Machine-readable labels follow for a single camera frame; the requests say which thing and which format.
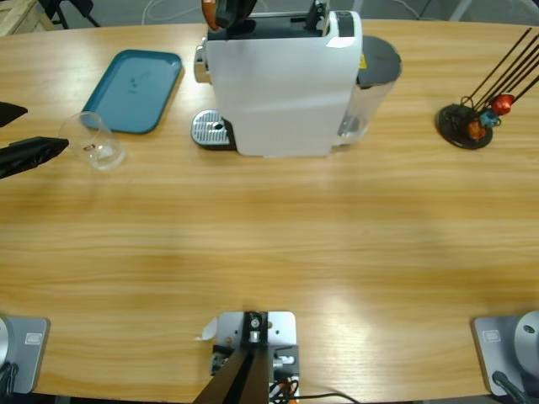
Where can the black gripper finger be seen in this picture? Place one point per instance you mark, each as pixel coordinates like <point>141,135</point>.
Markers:
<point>225,12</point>
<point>10,113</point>
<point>29,153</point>
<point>246,9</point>

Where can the clear glass cup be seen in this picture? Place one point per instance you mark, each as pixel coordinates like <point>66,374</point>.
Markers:
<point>101,155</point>

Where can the grey coffee machine lever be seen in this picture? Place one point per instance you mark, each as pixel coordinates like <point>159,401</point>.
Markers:
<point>318,19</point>

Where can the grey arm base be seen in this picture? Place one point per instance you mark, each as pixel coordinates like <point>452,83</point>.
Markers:
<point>25,353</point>
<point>505,349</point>

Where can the white capsule coffee machine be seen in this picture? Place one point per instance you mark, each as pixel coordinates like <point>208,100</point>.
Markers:
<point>286,97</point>

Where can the dark orange coffee capsule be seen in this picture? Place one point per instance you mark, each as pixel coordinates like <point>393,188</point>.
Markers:
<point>476,129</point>

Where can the blue coffee capsule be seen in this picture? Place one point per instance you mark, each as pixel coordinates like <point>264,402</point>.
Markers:
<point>488,118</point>

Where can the red coffee capsule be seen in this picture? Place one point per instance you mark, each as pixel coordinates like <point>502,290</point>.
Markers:
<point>502,104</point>

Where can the wooden crate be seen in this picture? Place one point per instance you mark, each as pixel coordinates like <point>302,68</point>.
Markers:
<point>17,14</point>

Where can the teal plastic tray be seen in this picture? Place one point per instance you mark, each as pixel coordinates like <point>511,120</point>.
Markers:
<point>130,88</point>

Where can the black stand legs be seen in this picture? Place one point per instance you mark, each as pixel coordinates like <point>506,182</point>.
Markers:
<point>90,17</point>

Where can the clear water tank grey lid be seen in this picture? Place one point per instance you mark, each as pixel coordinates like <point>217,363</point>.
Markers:
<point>377,59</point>

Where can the black capsule holder with rods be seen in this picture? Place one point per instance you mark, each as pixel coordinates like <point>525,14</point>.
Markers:
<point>457,126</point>

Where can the white paper tag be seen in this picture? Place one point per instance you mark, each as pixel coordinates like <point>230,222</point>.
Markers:
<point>208,330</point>

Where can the white frame leg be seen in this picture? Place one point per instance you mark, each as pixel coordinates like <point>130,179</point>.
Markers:
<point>463,10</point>

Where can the white block with dark post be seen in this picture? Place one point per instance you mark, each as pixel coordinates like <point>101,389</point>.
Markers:
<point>278,332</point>

